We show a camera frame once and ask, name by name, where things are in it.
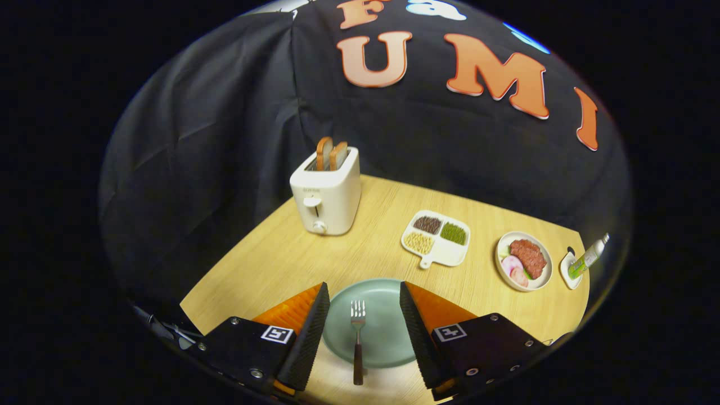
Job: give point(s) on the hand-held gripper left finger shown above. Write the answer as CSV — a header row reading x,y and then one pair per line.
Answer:
x,y
312,332

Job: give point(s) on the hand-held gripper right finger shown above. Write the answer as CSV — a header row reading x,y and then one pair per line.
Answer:
x,y
416,332

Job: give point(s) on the light blue plate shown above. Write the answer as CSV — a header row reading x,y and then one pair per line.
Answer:
x,y
385,320

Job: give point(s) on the white divided snack tray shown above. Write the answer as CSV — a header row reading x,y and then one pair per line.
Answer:
x,y
453,256

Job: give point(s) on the pile of yellow soybeans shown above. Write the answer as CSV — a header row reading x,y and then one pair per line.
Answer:
x,y
419,242

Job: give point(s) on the pile of green beans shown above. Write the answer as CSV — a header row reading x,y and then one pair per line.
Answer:
x,y
453,233

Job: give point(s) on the pile of brown beans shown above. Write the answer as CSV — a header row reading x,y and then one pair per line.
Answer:
x,y
427,224

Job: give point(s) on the pink ham slices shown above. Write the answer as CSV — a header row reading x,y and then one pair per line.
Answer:
x,y
514,269

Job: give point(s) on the green lettuce leaf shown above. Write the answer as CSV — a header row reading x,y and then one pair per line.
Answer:
x,y
529,275

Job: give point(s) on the brown meat steak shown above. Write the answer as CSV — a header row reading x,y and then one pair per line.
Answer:
x,y
527,257

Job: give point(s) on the white toaster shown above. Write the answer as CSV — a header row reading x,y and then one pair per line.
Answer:
x,y
334,197

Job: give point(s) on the white round dinner plate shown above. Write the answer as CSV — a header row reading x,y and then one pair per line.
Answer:
x,y
547,247

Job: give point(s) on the white square coaster dish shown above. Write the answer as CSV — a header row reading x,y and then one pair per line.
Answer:
x,y
566,278

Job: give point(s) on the toasted bread slice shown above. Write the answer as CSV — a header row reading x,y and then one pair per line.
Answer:
x,y
338,156
323,152

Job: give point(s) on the green drink bottle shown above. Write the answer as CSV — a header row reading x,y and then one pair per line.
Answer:
x,y
588,257

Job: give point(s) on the black backdrop cloth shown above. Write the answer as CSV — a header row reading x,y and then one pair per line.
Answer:
x,y
225,140

